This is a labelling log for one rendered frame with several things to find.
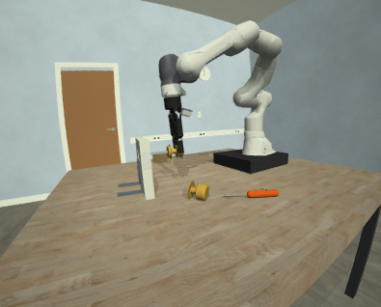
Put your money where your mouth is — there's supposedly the brass door knob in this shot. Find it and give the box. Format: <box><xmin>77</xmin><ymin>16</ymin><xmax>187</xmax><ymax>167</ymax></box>
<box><xmin>187</xmin><ymin>181</ymin><xmax>209</xmax><ymax>201</ymax></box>

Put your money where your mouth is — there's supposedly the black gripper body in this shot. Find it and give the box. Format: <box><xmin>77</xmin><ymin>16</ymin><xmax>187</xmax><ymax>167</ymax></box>
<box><xmin>164</xmin><ymin>97</ymin><xmax>181</xmax><ymax>121</ymax></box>

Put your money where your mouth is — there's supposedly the tan cardboard box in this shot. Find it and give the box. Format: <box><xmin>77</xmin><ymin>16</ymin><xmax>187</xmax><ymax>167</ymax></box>
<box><xmin>152</xmin><ymin>153</ymin><xmax>173</xmax><ymax>163</ymax></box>

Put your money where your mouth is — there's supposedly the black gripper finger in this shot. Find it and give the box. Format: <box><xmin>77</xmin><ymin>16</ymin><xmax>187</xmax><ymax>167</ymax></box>
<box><xmin>171</xmin><ymin>111</ymin><xmax>184</xmax><ymax>154</ymax></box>
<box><xmin>168</xmin><ymin>114</ymin><xmax>177</xmax><ymax>148</ymax></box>

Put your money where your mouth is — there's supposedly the orange-handled screwdriver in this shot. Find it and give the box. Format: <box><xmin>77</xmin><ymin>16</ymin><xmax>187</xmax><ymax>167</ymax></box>
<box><xmin>229</xmin><ymin>189</ymin><xmax>279</xmax><ymax>198</ymax></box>

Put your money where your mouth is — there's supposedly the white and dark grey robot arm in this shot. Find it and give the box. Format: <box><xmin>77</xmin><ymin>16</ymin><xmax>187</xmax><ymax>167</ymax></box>
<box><xmin>158</xmin><ymin>20</ymin><xmax>283</xmax><ymax>155</ymax></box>

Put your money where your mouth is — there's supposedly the yellow door knob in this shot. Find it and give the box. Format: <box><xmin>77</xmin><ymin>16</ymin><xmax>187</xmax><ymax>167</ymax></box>
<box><xmin>153</xmin><ymin>145</ymin><xmax>184</xmax><ymax>158</ymax></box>

